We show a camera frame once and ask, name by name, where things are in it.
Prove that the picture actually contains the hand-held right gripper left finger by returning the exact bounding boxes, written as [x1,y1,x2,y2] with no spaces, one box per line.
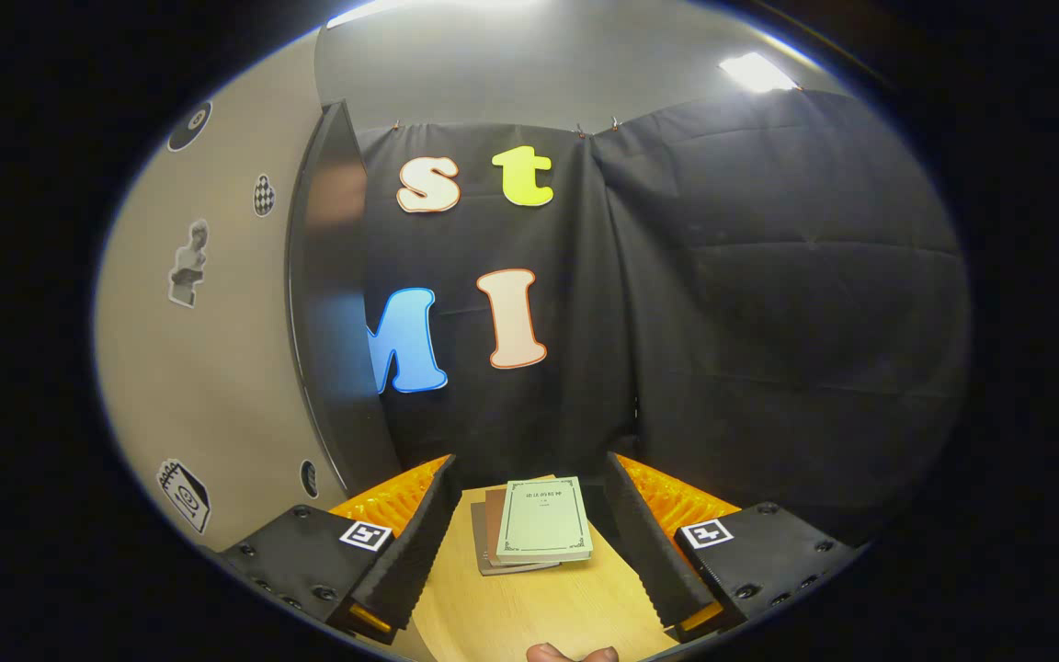
[217,453,464,645]

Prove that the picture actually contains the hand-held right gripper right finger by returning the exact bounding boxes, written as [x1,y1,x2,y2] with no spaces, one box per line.
[603,451,861,645]

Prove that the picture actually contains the grey cabinet door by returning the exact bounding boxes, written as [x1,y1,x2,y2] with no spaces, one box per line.
[93,37,351,553]

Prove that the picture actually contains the brown book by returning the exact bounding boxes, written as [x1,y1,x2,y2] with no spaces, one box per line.
[484,487,512,564]

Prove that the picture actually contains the pale green book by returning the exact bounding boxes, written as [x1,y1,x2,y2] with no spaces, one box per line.
[495,476,595,565]

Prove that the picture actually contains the black backdrop cloth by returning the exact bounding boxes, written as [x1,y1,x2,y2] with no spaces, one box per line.
[355,87,972,543]

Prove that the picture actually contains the ceiling light panel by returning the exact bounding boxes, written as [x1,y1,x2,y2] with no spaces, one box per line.
[718,51,802,93]
[325,0,540,29]

